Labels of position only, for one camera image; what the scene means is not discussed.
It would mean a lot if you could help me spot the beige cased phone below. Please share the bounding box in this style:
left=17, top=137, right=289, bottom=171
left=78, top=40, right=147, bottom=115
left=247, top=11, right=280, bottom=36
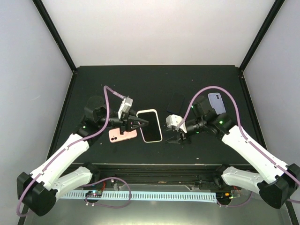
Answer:
left=137, top=109, right=163, bottom=143

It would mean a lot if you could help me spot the blue phone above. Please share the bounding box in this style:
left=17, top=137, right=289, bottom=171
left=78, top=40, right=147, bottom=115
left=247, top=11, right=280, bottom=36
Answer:
left=167, top=92, right=185, bottom=114

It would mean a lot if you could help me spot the lavender phone case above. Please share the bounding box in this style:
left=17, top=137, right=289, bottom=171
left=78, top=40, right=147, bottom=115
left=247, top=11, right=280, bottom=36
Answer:
left=208, top=92, right=226, bottom=115

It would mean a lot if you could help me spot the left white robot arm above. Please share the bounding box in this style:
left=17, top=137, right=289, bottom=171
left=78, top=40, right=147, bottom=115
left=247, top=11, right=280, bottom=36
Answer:
left=16, top=96, right=148, bottom=216

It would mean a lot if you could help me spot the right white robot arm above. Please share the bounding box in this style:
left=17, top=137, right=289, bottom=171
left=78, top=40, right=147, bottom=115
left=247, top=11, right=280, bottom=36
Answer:
left=166, top=96, right=300, bottom=209

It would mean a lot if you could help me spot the pink cased phone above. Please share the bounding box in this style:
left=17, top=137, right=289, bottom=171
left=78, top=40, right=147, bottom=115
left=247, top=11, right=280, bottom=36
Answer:
left=108, top=128, right=137, bottom=143

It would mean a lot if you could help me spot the small circuit board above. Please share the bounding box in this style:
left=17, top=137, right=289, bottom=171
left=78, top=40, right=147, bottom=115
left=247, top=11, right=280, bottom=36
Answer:
left=85, top=190, right=103, bottom=198

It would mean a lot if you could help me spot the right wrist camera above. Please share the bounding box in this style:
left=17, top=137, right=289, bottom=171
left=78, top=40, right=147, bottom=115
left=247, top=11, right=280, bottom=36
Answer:
left=166, top=114, right=187, bottom=133

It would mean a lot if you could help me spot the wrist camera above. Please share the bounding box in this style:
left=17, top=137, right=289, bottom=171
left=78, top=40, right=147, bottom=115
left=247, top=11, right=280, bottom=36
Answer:
left=118, top=97, right=133, bottom=120
left=166, top=114, right=187, bottom=133

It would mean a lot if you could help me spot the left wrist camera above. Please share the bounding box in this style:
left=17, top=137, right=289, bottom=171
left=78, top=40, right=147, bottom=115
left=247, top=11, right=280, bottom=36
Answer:
left=118, top=97, right=133, bottom=120

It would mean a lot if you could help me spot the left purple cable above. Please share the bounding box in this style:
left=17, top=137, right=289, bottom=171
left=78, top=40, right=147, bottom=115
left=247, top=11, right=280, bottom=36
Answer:
left=16, top=85, right=127, bottom=217

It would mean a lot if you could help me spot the black aluminium front rail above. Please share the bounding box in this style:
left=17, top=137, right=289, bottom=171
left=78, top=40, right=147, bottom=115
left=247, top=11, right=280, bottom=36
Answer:
left=93, top=164, right=225, bottom=188

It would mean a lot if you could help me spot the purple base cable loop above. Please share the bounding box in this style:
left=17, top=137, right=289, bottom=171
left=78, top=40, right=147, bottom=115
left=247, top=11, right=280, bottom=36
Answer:
left=84, top=177, right=132, bottom=209

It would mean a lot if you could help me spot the light blue slotted cable duct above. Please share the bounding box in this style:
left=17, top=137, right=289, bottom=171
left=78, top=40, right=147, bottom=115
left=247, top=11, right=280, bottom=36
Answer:
left=61, top=190, right=217, bottom=203

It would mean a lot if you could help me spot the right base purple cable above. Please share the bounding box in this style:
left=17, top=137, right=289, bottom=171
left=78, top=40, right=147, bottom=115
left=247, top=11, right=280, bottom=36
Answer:
left=217, top=189, right=255, bottom=209

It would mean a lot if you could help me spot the left black frame post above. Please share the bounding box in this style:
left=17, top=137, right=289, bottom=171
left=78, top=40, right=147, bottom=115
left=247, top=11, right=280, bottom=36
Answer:
left=32, top=0, right=77, bottom=72

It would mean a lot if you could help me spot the black frame post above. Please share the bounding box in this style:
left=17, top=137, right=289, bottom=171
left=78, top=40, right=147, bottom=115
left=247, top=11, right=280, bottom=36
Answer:
left=32, top=0, right=77, bottom=72
left=239, top=0, right=285, bottom=72

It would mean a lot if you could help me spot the right black frame post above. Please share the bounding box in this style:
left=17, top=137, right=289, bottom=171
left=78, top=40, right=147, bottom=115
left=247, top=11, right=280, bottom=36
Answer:
left=239, top=0, right=285, bottom=72

